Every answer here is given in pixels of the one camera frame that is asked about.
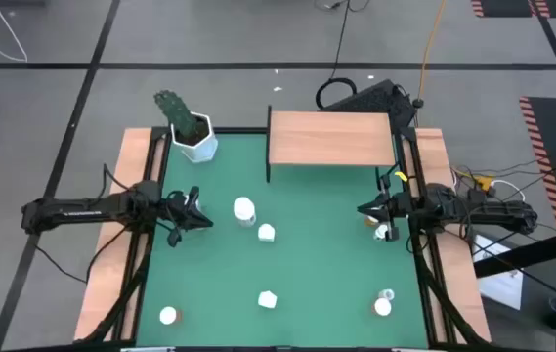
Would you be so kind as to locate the black aluminium table frame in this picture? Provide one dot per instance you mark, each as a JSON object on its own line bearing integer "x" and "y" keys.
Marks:
{"x": 238, "y": 130}

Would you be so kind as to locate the black round knob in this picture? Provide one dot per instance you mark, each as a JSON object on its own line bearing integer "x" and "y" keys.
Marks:
{"x": 418, "y": 103}

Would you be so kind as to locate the white hexagonal plant pot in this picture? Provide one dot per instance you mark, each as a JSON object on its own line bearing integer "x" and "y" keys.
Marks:
{"x": 204, "y": 149}

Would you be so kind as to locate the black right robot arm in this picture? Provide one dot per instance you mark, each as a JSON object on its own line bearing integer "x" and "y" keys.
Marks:
{"x": 492, "y": 215}

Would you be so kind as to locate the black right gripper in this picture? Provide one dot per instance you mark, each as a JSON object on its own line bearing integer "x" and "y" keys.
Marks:
{"x": 395, "y": 207}

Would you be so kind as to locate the large bottle wide white cap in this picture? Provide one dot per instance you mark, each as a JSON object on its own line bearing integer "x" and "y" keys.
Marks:
{"x": 244, "y": 209}

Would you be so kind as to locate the yellow tag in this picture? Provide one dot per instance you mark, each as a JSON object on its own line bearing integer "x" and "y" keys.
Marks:
{"x": 401, "y": 176}

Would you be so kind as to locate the wooden shelf with black legs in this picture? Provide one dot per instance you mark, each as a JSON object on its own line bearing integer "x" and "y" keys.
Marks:
{"x": 331, "y": 139}

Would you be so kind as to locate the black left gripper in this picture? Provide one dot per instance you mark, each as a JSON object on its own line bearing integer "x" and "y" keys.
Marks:
{"x": 177, "y": 212}

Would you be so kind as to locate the green cactus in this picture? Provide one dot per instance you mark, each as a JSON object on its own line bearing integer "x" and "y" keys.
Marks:
{"x": 177, "y": 115}

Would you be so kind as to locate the wooden table side board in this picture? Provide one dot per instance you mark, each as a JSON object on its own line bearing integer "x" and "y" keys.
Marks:
{"x": 463, "y": 303}
{"x": 104, "y": 274}

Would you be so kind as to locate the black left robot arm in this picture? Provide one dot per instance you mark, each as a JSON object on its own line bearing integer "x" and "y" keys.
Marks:
{"x": 82, "y": 211}

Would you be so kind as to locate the monitor with white screen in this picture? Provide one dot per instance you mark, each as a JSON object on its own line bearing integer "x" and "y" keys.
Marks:
{"x": 500, "y": 283}

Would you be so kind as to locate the yellow power strip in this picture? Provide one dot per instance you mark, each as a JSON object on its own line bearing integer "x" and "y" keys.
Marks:
{"x": 483, "y": 183}

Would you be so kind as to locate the black overhead beam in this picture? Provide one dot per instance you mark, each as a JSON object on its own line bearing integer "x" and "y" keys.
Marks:
{"x": 526, "y": 254}

